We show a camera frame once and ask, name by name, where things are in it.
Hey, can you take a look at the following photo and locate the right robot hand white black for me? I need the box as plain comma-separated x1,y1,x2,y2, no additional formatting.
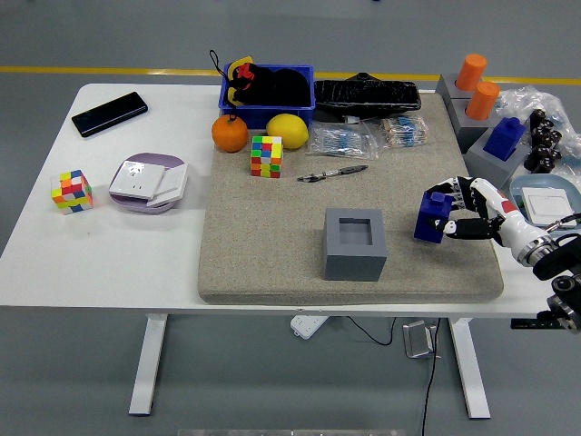
426,175,551,263

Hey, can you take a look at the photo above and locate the blue square seal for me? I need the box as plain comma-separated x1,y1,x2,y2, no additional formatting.
413,190,457,245
482,116,527,161

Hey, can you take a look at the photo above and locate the grey seal holder box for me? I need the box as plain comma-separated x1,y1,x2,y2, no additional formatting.
447,97,500,154
323,207,389,282
465,129,532,193
435,73,473,104

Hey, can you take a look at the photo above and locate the orange cylinder seal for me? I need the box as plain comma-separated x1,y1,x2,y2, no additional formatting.
465,81,501,121
455,54,488,92

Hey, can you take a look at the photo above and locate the light blue plate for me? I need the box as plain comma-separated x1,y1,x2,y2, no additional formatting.
508,174,581,229

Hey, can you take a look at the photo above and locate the dark brown knobs pile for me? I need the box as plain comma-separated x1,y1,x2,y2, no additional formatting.
524,108,564,174

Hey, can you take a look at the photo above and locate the black table control panel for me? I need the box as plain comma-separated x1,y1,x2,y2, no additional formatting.
509,318,555,330

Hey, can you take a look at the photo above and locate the clear plastic bag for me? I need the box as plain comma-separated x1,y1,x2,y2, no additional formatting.
494,84,581,183

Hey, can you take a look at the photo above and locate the small resistor bag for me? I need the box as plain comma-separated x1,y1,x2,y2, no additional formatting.
376,114,430,151

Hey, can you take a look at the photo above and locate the white table leg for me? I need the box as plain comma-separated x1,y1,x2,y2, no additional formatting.
447,316,492,420
128,312,169,417

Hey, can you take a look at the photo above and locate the silver pen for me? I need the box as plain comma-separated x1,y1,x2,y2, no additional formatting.
297,163,369,183

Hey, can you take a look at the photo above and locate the large resistor bag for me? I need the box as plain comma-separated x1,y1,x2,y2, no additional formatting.
304,121,380,161

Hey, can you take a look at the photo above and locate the black keyboard in plastic wrap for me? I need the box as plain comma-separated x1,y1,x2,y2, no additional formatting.
312,71,422,123

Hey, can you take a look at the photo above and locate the white power strip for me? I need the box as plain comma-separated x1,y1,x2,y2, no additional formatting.
290,314,329,340

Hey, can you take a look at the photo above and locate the yellow lemon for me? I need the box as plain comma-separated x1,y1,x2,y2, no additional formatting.
265,114,310,151

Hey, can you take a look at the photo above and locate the grey-brown mat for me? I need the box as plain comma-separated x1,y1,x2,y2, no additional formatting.
198,93,505,306

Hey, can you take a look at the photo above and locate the aligned rubik's cube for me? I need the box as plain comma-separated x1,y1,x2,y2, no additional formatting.
250,134,284,179

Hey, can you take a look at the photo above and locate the blue plastic bin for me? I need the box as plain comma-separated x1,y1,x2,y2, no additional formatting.
218,64,316,131

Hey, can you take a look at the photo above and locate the orange fruit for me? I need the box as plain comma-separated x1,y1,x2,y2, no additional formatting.
211,114,251,154

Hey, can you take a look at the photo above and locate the yellow plastic piece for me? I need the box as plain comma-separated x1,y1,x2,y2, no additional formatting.
225,54,255,106

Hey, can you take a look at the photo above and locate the purple plate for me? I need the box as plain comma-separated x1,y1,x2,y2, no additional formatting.
108,152,188,216

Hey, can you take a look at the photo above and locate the black smartphone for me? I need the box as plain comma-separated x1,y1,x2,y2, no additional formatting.
71,91,150,139

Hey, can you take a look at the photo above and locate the twisted rubik's cube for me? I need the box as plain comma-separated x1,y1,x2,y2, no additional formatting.
50,169,94,216

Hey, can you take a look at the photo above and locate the yellow floor tape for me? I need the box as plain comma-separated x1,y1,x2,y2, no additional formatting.
0,65,581,86

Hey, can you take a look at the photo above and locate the white switch panel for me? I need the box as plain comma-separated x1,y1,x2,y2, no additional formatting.
145,163,190,209
520,185,574,227

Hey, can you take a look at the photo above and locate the metal bracket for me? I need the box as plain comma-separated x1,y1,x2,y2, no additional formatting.
402,320,439,360

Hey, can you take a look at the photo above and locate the black power cable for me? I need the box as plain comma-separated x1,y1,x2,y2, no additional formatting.
344,315,444,436

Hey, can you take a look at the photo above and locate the black pouch with cord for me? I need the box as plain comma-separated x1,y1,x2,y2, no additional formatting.
208,48,310,110

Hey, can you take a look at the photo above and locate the white wall socket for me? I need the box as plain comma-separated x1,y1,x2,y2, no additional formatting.
108,159,167,201

